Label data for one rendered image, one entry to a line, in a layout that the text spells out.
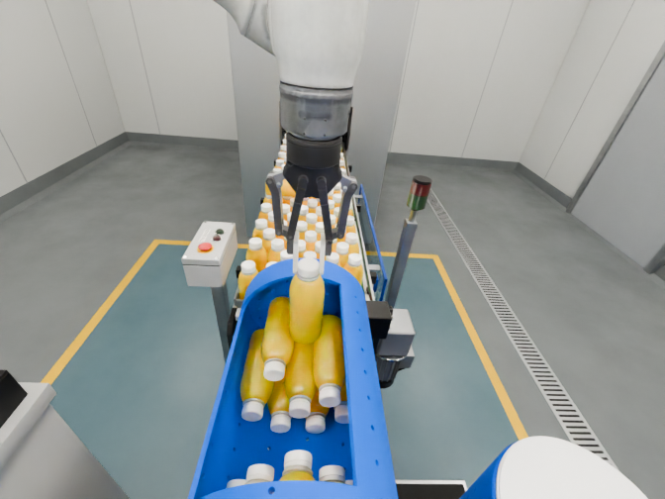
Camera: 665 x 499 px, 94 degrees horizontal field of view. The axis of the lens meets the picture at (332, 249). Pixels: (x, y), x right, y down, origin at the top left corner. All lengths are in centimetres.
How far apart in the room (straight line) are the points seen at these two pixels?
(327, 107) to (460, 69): 478
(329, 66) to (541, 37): 522
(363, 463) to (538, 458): 40
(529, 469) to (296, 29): 75
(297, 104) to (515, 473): 68
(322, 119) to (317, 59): 6
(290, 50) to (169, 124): 506
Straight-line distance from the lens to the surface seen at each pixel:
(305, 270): 53
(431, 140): 524
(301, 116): 40
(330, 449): 72
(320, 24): 37
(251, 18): 52
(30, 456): 95
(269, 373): 63
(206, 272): 93
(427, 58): 499
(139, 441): 192
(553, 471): 77
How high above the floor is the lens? 163
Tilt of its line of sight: 35 degrees down
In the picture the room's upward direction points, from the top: 6 degrees clockwise
